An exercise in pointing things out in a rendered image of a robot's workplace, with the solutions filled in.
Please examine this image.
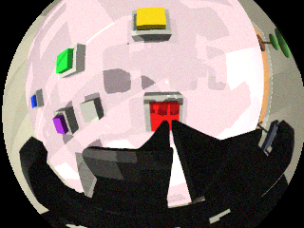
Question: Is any yellow button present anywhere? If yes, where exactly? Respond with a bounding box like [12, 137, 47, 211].
[130, 8, 172, 42]

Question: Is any red button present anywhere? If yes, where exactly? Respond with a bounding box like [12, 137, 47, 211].
[143, 91, 183, 132]

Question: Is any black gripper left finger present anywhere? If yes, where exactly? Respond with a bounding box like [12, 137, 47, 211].
[83, 121, 174, 200]

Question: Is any green button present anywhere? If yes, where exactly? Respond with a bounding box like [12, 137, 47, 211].
[56, 43, 86, 79]

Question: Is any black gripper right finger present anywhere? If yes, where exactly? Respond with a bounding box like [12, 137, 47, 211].
[171, 119, 262, 202]

